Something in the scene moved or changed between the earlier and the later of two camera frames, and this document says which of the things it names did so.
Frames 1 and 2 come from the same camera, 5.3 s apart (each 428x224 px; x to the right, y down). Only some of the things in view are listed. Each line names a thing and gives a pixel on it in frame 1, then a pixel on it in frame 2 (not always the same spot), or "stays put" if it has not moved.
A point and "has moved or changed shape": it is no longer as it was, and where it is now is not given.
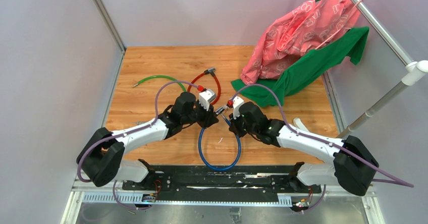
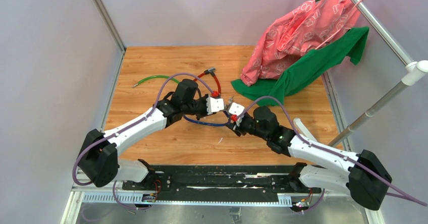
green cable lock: (158, 76) stays put
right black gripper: (233, 126) stays put
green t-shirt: (272, 92) stays put
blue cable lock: (220, 111) has moved or changed shape
